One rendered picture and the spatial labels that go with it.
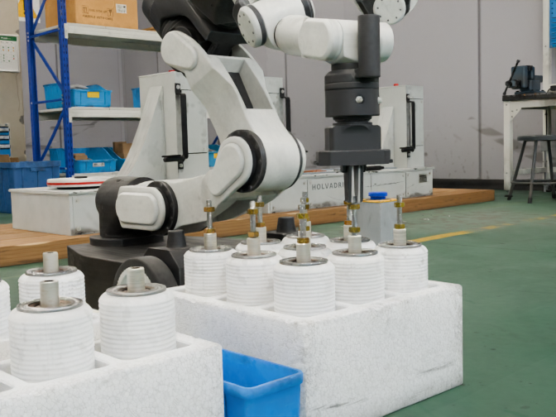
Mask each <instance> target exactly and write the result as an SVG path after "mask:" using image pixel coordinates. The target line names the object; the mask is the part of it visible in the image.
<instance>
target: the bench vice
mask: <svg viewBox="0 0 556 417"><path fill-rule="evenodd" d="M518 63H520V60H517V61H516V64H515V66H514V67H511V76H510V79H509V80H507V81H506V82H505V85H506V89H505V91H504V92H503V95H506V91H507V89H508V88H511V89H520V91H521V92H519V91H516V92H515V94H525V93H546V92H545V91H544V90H541V91H540V83H542V82H543V76H542V75H534V66H533V65H521V66H517V65H518Z"/></svg>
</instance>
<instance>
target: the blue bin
mask: <svg viewBox="0 0 556 417"><path fill-rule="evenodd" d="M222 358H223V404H224V417H300V384H302V383H303V380H304V375H303V372H302V371H301V370H300V369H296V368H293V367H288V366H285V365H281V364H278V363H275V362H269V361H266V360H263V359H260V358H256V357H251V356H248V355H245V354H241V353H238V352H233V351H229V350H227V349H223V348H222Z"/></svg>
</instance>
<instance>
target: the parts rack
mask: <svg viewBox="0 0 556 417"><path fill-rule="evenodd" d="M45 3H46V0H43V2H42V4H41V8H40V10H39V12H38V14H37V17H36V20H35V23H34V22H33V6H32V0H24V4H25V19H26V48H27V63H28V79H29V94H30V109H31V139H32V154H33V161H43V160H44V158H45V156H46V153H47V152H48V150H49V148H50V144H51V143H52V141H53V139H54V137H55V134H56V132H57V130H58V128H59V125H60V123H61V121H63V124H64V141H65V167H60V170H65V173H66V174H60V178H74V177H75V176H83V175H87V176H88V177H114V176H115V175H116V174H117V173H118V171H115V172H101V173H85V174H75V173H74V153H73V136H72V122H73V121H140V120H141V108H96V107H71V102H70V70H69V53H68V45H72V46H92V47H103V48H113V49H124V50H144V51H155V52H161V42H162V39H161V37H160V36H159V35H158V33H157V32H156V31H143V30H135V29H127V28H118V27H110V26H95V25H86V24H78V23H70V22H67V21H66V4H65V0H57V11H58V25H57V26H52V27H48V28H46V29H42V30H39V31H35V29H36V25H37V22H38V21H39V18H40V16H41V13H42V10H43V7H44V6H45ZM35 42H40V43H51V44H60V75H61V83H60V81H59V80H58V79H57V77H56V75H55V73H54V72H53V70H52V69H51V67H50V66H49V64H48V63H47V61H46V59H45V57H44V56H43V54H42V53H41V51H40V50H39V48H38V47H37V45H36V43H35ZM35 49H36V51H37V53H38V54H39V56H40V57H41V59H42V60H43V62H44V64H45V65H46V67H47V69H48V70H49V71H50V73H51V75H52V76H53V78H54V80H55V82H56V83H57V84H58V86H59V87H60V89H61V92H62V94H61V96H62V98H58V99H51V100H45V101H39V102H38V97H37V82H36V52H35ZM59 101H62V108H54V109H46V110H39V111H38V104H40V103H53V102H59ZM39 121H58V122H57V124H56V126H55V129H54V131H53V133H52V135H51V137H50V140H49V142H48V144H47V146H46V148H45V150H44V152H43V154H42V156H41V144H40V128H39Z"/></svg>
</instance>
